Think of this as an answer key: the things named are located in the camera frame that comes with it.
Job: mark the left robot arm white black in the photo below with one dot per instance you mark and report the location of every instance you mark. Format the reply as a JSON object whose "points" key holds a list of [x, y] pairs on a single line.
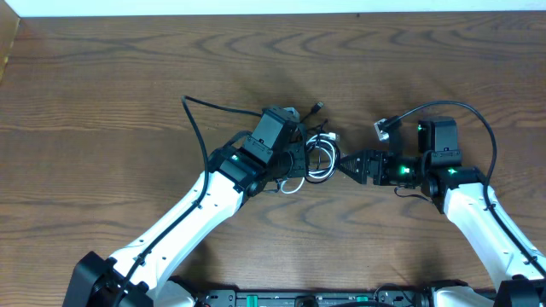
{"points": [[139, 274]]}

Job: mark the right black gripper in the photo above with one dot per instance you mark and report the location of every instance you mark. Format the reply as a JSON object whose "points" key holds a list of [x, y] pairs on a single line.
{"points": [[374, 167]]}

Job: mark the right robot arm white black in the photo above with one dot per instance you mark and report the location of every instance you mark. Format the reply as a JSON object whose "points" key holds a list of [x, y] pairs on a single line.
{"points": [[515, 266]]}

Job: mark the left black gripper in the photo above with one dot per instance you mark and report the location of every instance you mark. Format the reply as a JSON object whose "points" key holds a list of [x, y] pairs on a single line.
{"points": [[299, 155]]}

